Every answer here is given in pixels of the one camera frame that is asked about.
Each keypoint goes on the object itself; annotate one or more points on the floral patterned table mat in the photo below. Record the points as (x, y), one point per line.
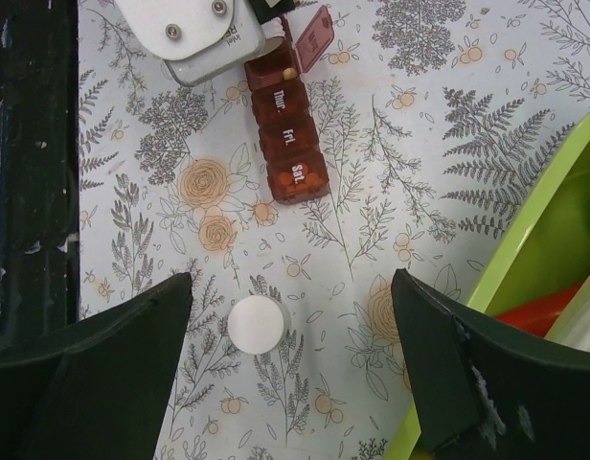
(435, 119)

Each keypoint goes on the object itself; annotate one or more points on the green oval vegetable tray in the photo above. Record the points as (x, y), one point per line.
(545, 250)

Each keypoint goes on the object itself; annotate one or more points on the red chili pepper toy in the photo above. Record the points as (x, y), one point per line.
(538, 316)

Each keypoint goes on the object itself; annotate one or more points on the red weekly pill organizer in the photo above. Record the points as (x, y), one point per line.
(289, 141)

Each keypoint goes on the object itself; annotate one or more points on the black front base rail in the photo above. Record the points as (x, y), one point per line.
(39, 168)

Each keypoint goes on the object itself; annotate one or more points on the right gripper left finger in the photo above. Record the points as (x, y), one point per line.
(97, 389)

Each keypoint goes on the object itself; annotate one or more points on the white bottle cap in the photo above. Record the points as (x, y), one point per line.
(257, 324)

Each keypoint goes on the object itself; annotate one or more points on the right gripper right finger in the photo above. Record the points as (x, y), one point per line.
(485, 390)

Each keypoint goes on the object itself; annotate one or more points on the yellow napa cabbage toy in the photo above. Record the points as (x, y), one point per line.
(572, 327)

